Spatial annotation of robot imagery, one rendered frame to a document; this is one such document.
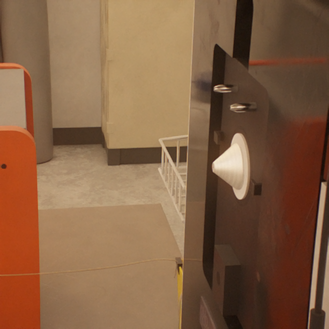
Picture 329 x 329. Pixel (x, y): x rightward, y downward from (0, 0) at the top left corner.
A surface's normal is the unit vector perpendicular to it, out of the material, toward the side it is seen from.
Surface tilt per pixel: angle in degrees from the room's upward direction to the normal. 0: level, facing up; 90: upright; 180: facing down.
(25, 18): 90
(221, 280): 90
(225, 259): 0
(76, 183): 0
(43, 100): 90
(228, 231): 90
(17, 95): 0
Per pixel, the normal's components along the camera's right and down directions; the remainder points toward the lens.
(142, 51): 0.17, 0.37
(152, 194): 0.03, -0.93
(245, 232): -0.99, 0.04
